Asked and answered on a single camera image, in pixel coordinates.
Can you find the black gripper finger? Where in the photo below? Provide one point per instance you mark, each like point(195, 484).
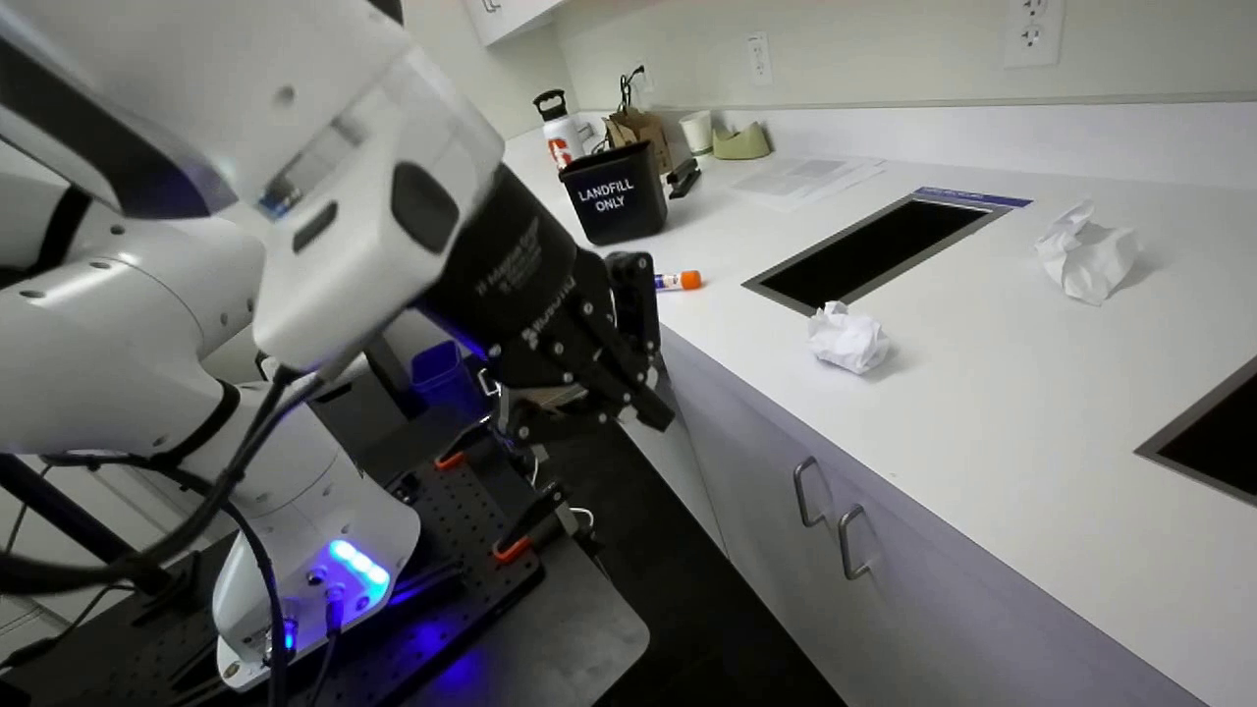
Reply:
point(636, 315)
point(616, 395)

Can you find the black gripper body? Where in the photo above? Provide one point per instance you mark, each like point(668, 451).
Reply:
point(532, 310)

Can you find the white cabinet door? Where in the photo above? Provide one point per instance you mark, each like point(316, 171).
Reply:
point(968, 629)
point(750, 458)

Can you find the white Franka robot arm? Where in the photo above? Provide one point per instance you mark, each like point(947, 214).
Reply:
point(172, 238)

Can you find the orange capped glue stick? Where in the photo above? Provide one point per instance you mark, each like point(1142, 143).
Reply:
point(687, 281)

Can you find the blue plastic bin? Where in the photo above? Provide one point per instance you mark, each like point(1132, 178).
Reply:
point(443, 380)

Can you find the black landfill waste bin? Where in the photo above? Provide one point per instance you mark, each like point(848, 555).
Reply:
point(616, 197)

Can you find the brown cardboard box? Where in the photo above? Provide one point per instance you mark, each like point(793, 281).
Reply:
point(638, 136)

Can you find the white bottle black cap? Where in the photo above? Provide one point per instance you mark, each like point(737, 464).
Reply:
point(569, 133)

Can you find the white paper cup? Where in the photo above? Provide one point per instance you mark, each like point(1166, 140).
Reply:
point(696, 133)

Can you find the small crumpled white paper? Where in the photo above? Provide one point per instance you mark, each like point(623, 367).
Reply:
point(849, 340)

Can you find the large crumpled white paper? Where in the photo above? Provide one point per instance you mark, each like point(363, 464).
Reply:
point(1086, 256)

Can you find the black tripod leg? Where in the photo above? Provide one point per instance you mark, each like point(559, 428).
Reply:
point(81, 524)

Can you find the white single wall outlet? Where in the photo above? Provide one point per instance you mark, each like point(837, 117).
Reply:
point(761, 56)

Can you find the white upper wall cabinet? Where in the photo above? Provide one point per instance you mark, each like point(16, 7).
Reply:
point(510, 18)

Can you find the white double wall outlet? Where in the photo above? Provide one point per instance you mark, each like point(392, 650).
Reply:
point(1036, 28)

